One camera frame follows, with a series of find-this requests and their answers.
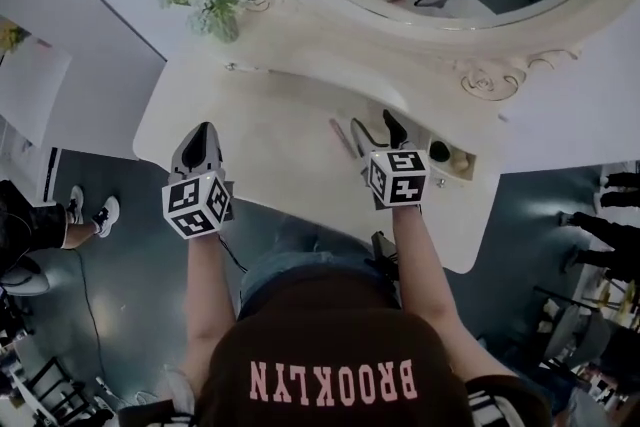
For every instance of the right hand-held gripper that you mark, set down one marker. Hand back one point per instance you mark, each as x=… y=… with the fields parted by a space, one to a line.
x=400 y=180

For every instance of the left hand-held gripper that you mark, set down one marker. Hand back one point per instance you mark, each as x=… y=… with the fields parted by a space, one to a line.
x=195 y=205

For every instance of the pink lipstick pen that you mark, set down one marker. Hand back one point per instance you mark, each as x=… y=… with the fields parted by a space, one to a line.
x=340 y=132

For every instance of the person's left forearm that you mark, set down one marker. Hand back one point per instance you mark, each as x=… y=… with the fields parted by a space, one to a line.
x=210 y=295

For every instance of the person's right forearm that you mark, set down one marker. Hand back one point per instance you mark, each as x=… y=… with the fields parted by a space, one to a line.
x=425 y=285

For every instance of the cream ornate dressing table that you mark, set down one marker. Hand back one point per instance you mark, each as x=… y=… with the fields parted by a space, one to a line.
x=250 y=135

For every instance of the black waist pack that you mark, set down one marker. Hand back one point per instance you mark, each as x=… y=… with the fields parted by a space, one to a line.
x=385 y=265

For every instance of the green ribbed vase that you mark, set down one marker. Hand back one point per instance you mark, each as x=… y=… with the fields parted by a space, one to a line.
x=225 y=27

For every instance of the person's legs in jeans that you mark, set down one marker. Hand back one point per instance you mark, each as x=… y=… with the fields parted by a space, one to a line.
x=300 y=255

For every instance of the small white side table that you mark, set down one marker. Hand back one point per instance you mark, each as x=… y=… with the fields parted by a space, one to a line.
x=52 y=175

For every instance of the white shelf cabinet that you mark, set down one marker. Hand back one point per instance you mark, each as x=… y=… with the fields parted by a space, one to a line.
x=40 y=80

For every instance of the person's brown printed t-shirt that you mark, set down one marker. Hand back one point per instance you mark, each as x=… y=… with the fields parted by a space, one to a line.
x=330 y=330

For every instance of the yellow flowers in black pot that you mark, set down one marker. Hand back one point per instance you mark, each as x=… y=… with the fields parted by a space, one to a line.
x=12 y=37

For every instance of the black metal rack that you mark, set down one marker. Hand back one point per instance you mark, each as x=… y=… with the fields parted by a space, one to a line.
x=45 y=390

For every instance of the black metal chair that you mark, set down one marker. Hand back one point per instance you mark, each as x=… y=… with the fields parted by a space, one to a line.
x=580 y=335

